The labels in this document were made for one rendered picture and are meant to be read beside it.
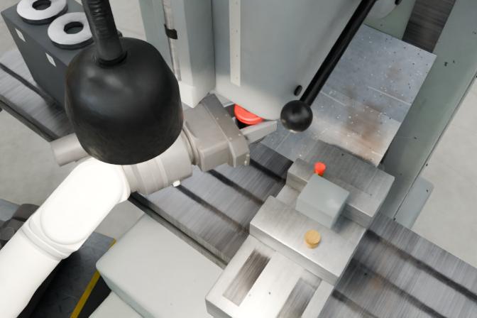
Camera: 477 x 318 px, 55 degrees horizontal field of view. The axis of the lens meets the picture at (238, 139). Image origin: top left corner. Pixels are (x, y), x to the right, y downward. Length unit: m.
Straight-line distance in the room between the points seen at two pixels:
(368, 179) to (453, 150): 1.52
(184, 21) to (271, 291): 0.43
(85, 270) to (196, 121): 0.90
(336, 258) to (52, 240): 0.38
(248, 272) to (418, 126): 0.53
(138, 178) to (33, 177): 1.62
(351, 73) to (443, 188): 1.28
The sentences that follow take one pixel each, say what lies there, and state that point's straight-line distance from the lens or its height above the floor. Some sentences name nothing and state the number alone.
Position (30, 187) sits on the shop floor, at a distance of 2.18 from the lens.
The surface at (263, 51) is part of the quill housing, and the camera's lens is 0.42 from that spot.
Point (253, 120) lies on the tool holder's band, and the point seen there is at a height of 1.21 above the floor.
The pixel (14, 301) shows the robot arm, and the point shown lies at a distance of 0.64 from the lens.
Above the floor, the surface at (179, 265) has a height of 0.89.
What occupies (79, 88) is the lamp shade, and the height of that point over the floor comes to 1.51.
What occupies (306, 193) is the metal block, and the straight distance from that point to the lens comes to 0.70.
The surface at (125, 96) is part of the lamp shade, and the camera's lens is 0.27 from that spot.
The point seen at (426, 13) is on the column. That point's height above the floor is 1.20.
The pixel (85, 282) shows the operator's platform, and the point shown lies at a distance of 1.45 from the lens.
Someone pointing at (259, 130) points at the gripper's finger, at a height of 1.19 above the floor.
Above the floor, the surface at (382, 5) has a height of 1.37.
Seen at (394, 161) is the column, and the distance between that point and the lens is 1.17.
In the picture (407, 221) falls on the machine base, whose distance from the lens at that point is 1.79.
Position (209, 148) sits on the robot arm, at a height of 1.21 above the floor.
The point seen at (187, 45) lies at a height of 1.42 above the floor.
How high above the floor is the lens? 1.70
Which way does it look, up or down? 53 degrees down
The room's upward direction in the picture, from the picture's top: straight up
